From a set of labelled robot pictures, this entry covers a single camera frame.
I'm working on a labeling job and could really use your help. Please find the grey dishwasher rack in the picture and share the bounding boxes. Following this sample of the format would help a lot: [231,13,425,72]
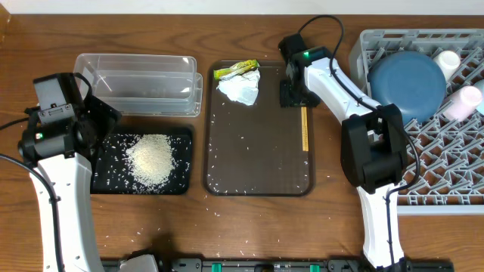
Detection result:
[349,29,483,215]

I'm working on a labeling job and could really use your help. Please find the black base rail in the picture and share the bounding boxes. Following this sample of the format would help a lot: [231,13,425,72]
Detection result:
[101,251,455,272]

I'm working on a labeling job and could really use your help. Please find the pile of white rice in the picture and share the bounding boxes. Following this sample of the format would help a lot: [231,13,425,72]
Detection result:
[94,132,192,194]

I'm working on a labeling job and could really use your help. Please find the dark blue plate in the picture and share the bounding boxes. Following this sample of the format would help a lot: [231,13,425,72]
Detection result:
[368,51,446,124]

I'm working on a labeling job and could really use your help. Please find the green yellow snack wrapper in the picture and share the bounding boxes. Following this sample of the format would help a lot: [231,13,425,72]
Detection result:
[213,59,259,80]

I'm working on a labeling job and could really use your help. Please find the pink cup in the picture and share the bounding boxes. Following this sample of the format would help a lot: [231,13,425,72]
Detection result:
[443,85,483,122]

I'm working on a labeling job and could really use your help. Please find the dark brown serving tray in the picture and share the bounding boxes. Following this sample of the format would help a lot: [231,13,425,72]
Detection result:
[203,60,315,196]

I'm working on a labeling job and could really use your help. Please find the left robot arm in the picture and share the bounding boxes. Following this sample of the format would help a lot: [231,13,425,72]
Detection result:
[18,73,121,271]

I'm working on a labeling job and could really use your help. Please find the white tissue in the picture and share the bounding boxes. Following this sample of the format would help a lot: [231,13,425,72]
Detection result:
[217,70,260,106]

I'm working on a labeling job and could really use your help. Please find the black plastic bin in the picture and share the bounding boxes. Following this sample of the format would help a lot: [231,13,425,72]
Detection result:
[88,125,194,196]

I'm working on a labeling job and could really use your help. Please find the wooden chopstick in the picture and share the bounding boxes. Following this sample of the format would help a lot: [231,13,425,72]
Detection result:
[300,107,307,153]
[302,107,310,153]

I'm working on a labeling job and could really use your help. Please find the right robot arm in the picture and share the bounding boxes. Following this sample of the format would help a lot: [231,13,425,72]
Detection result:
[278,33,407,271]

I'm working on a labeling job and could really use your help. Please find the clear plastic bin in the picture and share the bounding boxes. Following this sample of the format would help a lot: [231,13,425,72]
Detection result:
[74,54,203,117]

